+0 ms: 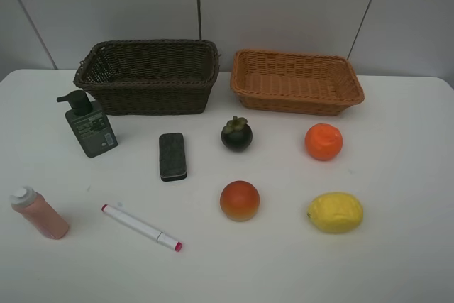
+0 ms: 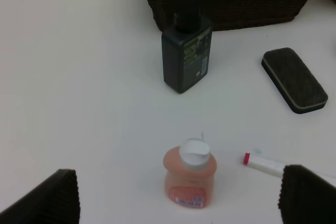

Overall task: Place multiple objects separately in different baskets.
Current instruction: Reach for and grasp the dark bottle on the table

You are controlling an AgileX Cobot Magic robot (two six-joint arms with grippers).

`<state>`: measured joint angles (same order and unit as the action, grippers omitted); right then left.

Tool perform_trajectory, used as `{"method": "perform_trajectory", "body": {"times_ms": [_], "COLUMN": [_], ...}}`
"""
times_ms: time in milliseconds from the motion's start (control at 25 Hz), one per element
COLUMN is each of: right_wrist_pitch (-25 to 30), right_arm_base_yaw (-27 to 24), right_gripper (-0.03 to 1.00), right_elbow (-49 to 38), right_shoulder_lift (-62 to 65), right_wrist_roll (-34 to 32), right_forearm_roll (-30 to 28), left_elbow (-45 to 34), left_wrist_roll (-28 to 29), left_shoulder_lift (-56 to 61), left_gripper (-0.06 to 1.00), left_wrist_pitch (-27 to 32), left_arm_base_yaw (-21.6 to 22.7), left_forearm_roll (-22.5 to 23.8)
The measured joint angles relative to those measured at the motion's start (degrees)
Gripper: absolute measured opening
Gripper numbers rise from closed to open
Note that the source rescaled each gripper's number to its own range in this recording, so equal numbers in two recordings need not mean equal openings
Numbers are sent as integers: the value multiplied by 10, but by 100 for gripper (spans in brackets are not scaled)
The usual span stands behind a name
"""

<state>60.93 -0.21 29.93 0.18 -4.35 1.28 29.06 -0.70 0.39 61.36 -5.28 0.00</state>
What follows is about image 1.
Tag dark purple mangosteen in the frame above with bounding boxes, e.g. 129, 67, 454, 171
221, 116, 253, 152

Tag black felt whiteboard eraser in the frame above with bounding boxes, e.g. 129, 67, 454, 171
159, 133, 187, 182

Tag red orange peach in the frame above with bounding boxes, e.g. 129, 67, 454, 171
219, 180, 260, 222

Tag orange tangerine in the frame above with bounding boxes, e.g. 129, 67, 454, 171
304, 123, 343, 161

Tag white marker pink caps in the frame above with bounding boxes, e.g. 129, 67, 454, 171
101, 204, 183, 252

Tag yellow lemon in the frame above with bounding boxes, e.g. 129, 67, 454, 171
306, 192, 364, 234

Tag dark green pump bottle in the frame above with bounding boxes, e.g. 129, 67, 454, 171
57, 90, 118, 158

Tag pink bottle white cap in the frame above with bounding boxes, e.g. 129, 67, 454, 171
9, 186, 70, 240

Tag orange wicker basket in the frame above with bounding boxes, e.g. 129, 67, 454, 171
231, 49, 365, 116

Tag dark brown wicker basket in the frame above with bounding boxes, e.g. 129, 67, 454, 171
74, 39, 219, 116

